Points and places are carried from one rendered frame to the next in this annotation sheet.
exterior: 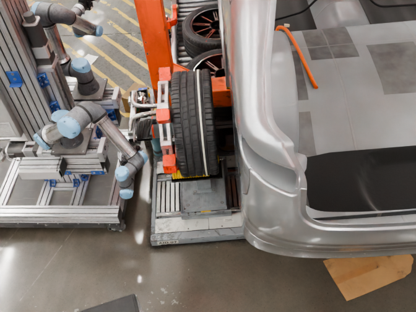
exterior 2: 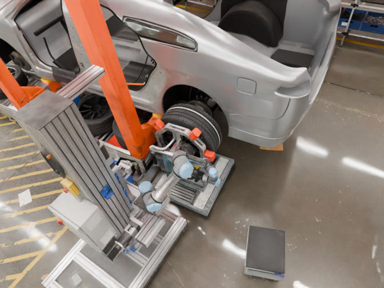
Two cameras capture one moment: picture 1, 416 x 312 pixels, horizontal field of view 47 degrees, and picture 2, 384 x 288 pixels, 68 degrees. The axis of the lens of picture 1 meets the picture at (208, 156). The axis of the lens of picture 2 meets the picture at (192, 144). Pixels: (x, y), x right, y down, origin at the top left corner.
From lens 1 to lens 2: 2.02 m
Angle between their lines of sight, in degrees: 37
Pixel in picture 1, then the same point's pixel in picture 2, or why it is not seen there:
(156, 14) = (128, 98)
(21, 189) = (119, 273)
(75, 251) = (182, 262)
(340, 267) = not seen: hidden behind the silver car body
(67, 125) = (189, 167)
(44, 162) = (150, 224)
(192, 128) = (209, 127)
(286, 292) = (267, 170)
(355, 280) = not seen: hidden behind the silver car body
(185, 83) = (183, 114)
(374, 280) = not seen: hidden behind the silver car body
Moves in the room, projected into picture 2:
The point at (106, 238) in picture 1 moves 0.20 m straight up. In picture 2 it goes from (184, 239) to (182, 232)
